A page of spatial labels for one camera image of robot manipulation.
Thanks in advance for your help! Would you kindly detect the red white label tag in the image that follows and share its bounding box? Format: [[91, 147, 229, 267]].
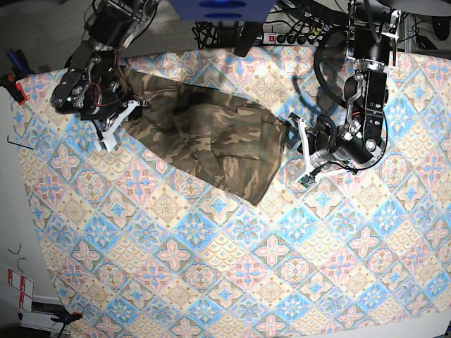
[[8, 268, 35, 313]]

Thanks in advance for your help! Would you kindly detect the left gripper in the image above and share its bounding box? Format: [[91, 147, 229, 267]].
[[287, 112, 385, 180]]

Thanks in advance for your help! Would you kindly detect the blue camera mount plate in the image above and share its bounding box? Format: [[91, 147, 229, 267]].
[[169, 0, 276, 22]]

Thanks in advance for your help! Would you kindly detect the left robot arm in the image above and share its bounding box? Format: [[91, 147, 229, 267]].
[[290, 1, 401, 187]]

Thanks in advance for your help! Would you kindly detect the patterned tile tablecloth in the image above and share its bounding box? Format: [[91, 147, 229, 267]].
[[11, 53, 450, 337]]

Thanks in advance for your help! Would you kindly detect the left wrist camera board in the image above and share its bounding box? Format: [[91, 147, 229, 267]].
[[299, 175, 316, 188]]

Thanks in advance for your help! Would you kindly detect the white power strip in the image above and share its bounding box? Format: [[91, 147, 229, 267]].
[[254, 30, 325, 46]]

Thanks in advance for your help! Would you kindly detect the black bracket under mount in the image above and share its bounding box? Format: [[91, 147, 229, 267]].
[[233, 22, 262, 57]]

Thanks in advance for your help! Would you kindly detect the black coiled cable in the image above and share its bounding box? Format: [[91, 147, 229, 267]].
[[192, 21, 221, 46]]

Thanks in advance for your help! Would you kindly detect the camouflage T-shirt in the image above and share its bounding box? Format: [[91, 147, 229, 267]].
[[123, 69, 290, 206]]

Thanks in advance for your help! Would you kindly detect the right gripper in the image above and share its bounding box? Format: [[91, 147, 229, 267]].
[[72, 82, 148, 152]]

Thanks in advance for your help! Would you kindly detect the black hex key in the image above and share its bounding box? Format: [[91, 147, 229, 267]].
[[6, 135, 35, 151]]

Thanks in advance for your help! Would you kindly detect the orange black bottom clamp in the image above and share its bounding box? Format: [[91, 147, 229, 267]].
[[51, 312, 83, 325]]

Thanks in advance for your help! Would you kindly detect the red black clamp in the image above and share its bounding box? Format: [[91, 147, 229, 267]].
[[1, 74, 27, 105]]

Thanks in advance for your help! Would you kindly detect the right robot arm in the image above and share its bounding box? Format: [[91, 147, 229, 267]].
[[51, 1, 159, 151]]

